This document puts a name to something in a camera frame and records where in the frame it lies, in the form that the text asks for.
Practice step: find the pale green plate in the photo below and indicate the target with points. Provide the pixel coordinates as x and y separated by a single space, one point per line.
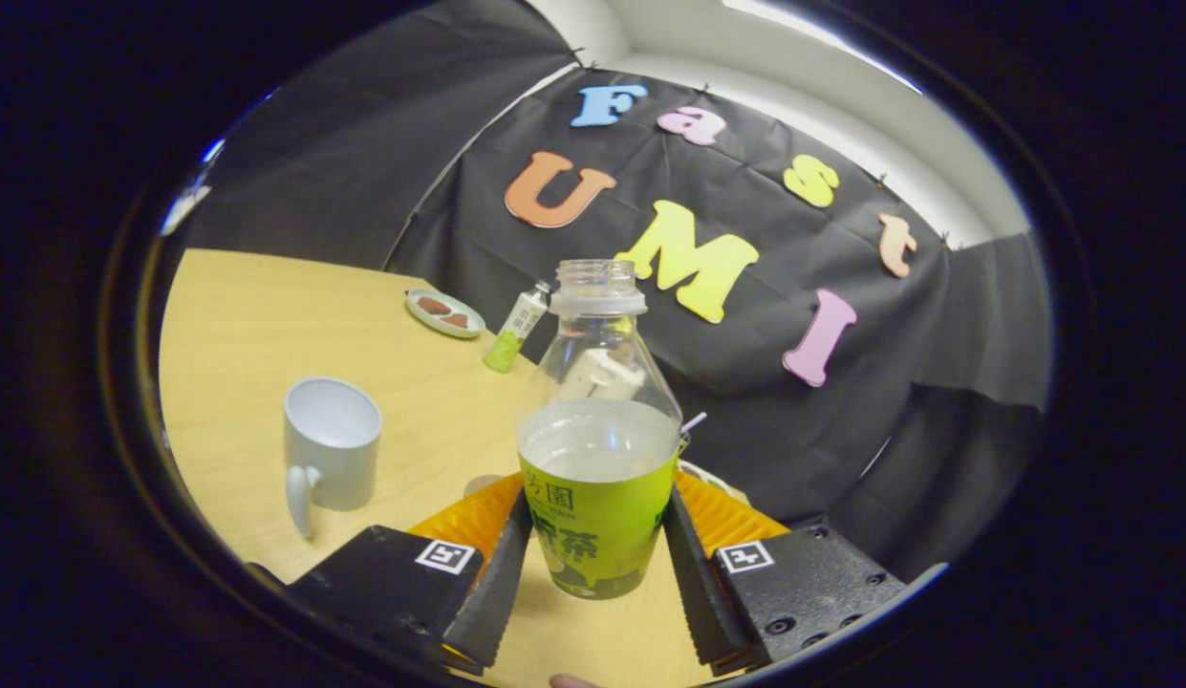
444 330

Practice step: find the brown food piece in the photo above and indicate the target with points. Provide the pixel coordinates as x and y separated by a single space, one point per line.
456 321
433 306

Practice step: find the small capped green bottle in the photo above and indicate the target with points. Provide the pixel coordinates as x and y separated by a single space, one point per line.
514 330

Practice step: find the wooden table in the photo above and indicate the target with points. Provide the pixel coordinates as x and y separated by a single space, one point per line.
268 315

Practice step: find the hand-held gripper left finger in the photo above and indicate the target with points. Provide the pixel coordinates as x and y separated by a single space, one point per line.
502 583

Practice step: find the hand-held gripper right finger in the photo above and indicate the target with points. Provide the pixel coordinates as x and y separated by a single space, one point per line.
688 592

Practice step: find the ceiling light panel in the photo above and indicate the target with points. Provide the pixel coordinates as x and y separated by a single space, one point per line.
812 33

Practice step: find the white straw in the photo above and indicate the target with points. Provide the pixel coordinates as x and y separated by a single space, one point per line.
694 422

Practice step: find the green label juice bottle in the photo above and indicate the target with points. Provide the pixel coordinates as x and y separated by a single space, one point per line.
597 535

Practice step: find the white cup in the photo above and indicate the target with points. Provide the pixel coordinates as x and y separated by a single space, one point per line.
330 468

